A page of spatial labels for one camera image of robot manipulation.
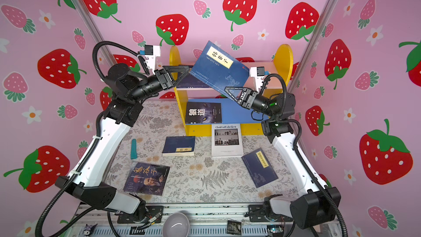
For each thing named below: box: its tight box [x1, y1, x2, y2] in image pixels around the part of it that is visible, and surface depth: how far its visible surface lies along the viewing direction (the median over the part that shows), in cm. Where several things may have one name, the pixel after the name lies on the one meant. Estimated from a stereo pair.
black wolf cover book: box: [185, 101, 223, 124], surface depth 95 cm
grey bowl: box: [162, 212, 190, 237], surface depth 71 cm
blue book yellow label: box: [189, 40, 250, 99], surface depth 56 cm
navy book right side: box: [241, 147, 280, 189], surface depth 89 cm
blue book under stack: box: [161, 136, 196, 156], surface depth 98 cm
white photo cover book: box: [211, 123, 244, 158], surface depth 97 cm
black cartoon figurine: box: [83, 223, 99, 237], surface depth 69 cm
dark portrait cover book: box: [123, 162, 171, 196], surface depth 85 cm
